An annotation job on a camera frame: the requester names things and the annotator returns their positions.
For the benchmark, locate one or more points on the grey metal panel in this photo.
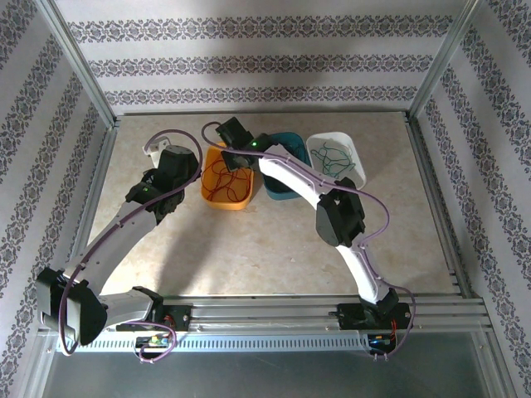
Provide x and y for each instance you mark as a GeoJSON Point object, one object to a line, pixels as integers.
{"type": "Point", "coordinates": [265, 377]}

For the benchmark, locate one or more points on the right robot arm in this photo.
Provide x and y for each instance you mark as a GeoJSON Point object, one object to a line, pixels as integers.
{"type": "Point", "coordinates": [340, 215]}

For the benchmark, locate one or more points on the small circuit board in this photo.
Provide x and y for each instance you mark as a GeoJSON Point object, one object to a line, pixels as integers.
{"type": "Point", "coordinates": [379, 340]}
{"type": "Point", "coordinates": [155, 341]}

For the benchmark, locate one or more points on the orange plastic bin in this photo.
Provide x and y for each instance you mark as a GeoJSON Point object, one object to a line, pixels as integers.
{"type": "Point", "coordinates": [226, 203]}

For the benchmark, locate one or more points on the aluminium frame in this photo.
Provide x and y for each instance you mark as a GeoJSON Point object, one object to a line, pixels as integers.
{"type": "Point", "coordinates": [265, 315]}

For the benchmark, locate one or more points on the white plastic bin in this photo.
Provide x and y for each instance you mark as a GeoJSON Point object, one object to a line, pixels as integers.
{"type": "Point", "coordinates": [359, 176]}

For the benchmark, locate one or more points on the teal plastic bin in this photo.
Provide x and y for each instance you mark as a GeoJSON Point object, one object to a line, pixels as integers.
{"type": "Point", "coordinates": [290, 139]}

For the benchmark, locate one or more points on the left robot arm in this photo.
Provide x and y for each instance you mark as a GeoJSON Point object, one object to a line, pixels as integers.
{"type": "Point", "coordinates": [108, 248]}

